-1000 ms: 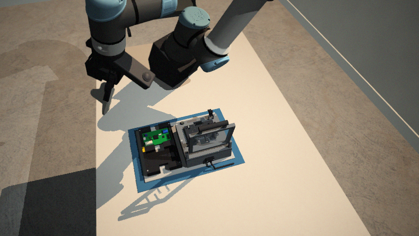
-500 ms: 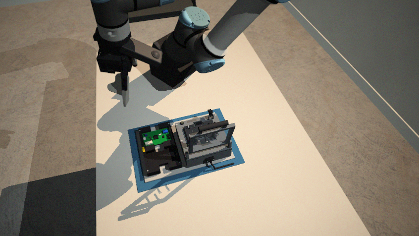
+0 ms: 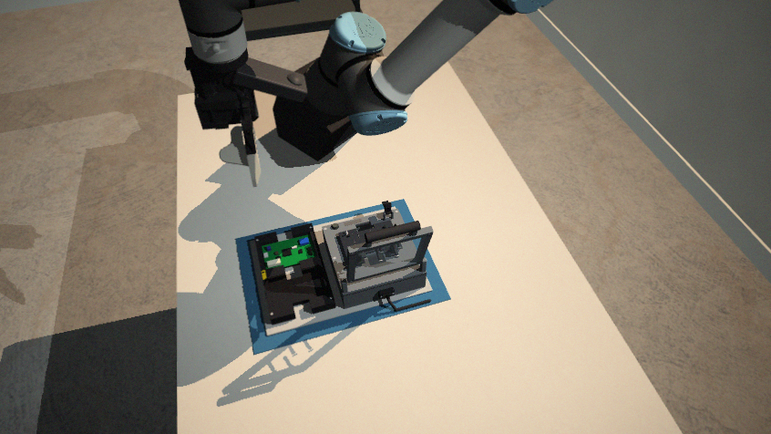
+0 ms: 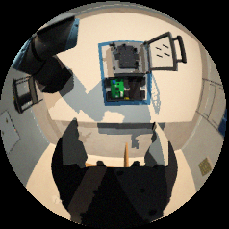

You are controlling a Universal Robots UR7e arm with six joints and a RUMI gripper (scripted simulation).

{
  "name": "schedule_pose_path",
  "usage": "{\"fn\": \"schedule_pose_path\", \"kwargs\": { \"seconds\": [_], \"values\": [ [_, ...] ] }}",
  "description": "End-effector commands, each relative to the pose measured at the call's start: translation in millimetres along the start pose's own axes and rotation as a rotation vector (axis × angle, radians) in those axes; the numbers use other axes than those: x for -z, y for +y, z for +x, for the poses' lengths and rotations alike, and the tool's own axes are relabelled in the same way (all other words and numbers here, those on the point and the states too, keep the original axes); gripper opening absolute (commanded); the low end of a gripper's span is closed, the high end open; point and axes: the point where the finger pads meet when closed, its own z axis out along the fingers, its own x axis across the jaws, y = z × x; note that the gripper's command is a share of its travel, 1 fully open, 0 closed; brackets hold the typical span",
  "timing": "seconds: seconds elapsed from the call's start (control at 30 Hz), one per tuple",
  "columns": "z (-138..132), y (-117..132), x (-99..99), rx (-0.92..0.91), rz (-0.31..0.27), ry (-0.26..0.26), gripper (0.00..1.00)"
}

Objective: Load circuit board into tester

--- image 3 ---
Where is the green circuit board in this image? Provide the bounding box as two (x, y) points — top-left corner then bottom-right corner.
(262, 234), (316, 269)

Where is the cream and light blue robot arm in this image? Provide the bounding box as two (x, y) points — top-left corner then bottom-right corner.
(179, 0), (553, 136)

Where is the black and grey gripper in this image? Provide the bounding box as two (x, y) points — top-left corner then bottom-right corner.
(184, 46), (261, 187)

